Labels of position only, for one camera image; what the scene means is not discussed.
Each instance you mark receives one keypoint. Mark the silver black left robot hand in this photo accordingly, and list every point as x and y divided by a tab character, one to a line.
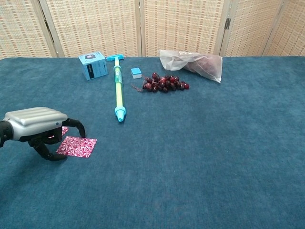
35	121

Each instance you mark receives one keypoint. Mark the pink patterned playing card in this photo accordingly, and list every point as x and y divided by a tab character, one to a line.
78	146
64	130

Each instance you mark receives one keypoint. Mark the light blue cardboard box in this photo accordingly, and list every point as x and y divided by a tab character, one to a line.
93	68

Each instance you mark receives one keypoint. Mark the green blue toy water pump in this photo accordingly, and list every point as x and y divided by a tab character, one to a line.
118	90

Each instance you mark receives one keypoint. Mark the woven bamboo screen panel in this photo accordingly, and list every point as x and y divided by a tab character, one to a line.
19	28
181	26
95	26
293	31
250	26

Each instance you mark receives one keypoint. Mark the small blue white cube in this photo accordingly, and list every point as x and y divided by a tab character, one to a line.
136	72

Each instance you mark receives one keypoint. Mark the dark red grape bunch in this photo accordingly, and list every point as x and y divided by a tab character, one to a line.
166	83

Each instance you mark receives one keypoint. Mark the teal blue table cloth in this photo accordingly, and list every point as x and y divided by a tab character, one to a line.
190	155

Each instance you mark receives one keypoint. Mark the translucent plastic bag with contents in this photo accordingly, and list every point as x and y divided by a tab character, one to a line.
202	65

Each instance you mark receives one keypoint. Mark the black screen hinge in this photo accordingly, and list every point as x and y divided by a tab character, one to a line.
228	23

